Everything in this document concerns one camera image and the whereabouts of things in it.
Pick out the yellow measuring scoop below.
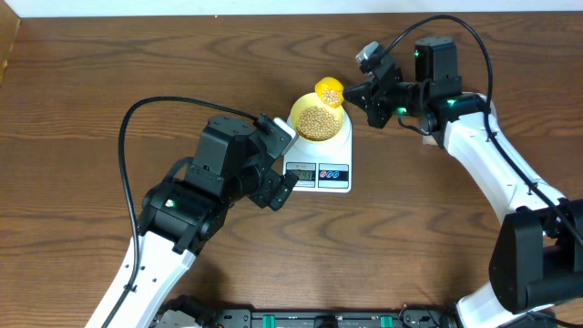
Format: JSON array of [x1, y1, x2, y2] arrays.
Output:
[[314, 77, 344, 103]]

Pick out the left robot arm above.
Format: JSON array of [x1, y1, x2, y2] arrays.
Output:
[[87, 116, 298, 327]]

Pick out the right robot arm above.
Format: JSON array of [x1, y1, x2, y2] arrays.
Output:
[[343, 36, 582, 327]]

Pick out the soybeans in scoop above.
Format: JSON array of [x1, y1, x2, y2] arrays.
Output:
[[321, 88, 342, 108]]

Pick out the soybeans in yellow bowl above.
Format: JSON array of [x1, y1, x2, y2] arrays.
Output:
[[296, 106, 342, 141]]

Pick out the pale yellow bowl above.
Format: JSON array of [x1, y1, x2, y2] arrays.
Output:
[[289, 93, 347, 143]]

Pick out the white digital kitchen scale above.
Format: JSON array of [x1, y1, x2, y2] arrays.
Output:
[[283, 112, 353, 193]]

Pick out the left black cable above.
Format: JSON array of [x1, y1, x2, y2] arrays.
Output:
[[99, 95, 274, 328]]

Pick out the black cable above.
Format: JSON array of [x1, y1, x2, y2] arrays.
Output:
[[382, 14, 583, 247], [99, 95, 274, 328]]

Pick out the right black cable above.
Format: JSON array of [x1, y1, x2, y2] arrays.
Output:
[[382, 14, 583, 247]]

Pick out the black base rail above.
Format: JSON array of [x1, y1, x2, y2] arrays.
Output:
[[151, 308, 457, 328]]

